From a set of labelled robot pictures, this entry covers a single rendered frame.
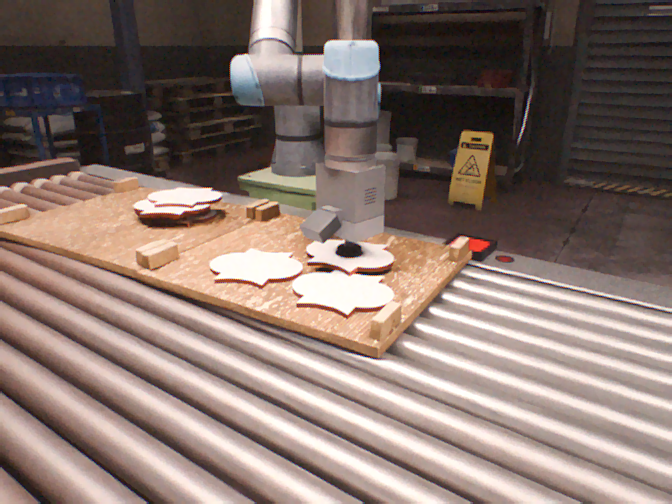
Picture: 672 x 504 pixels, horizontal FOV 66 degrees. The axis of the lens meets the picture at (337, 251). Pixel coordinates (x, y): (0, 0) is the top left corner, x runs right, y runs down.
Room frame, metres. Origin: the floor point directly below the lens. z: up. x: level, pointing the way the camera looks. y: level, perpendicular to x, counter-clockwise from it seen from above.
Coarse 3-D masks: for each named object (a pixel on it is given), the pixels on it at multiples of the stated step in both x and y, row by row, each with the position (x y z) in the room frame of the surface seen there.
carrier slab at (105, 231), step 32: (128, 192) 1.16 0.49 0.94; (0, 224) 0.93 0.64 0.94; (32, 224) 0.93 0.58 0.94; (64, 224) 0.93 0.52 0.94; (96, 224) 0.93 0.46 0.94; (128, 224) 0.93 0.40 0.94; (192, 224) 0.93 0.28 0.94; (224, 224) 0.93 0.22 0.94; (64, 256) 0.81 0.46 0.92; (96, 256) 0.77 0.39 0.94; (128, 256) 0.77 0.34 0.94
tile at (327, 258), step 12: (312, 252) 0.74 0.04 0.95; (324, 252) 0.74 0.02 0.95; (372, 252) 0.74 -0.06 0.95; (384, 252) 0.74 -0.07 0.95; (312, 264) 0.71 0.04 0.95; (324, 264) 0.70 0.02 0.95; (336, 264) 0.70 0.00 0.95; (348, 264) 0.70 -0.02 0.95; (360, 264) 0.70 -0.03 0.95; (372, 264) 0.70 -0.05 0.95; (384, 264) 0.70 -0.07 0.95
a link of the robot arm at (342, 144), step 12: (336, 132) 0.71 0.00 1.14; (348, 132) 0.71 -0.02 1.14; (360, 132) 0.71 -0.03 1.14; (372, 132) 0.72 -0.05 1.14; (336, 144) 0.71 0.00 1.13; (348, 144) 0.71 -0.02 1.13; (360, 144) 0.71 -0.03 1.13; (372, 144) 0.72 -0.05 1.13; (336, 156) 0.72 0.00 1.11; (348, 156) 0.71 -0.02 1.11; (360, 156) 0.71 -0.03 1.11; (372, 156) 0.74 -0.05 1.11
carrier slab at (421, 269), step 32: (256, 224) 0.93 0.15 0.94; (288, 224) 0.93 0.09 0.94; (192, 256) 0.77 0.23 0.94; (416, 256) 0.77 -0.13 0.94; (448, 256) 0.77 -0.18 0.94; (192, 288) 0.65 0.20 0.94; (224, 288) 0.65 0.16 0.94; (256, 288) 0.65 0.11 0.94; (288, 288) 0.65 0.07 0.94; (416, 288) 0.65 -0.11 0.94; (288, 320) 0.56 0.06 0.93; (320, 320) 0.56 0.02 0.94; (352, 320) 0.56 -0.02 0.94
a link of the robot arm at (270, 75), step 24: (264, 0) 0.92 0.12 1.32; (288, 0) 0.93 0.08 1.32; (264, 24) 0.88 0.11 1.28; (288, 24) 0.89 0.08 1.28; (264, 48) 0.84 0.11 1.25; (288, 48) 0.86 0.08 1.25; (240, 72) 0.81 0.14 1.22; (264, 72) 0.81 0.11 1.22; (288, 72) 0.81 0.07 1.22; (240, 96) 0.82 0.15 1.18; (264, 96) 0.81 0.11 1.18; (288, 96) 0.81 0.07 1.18
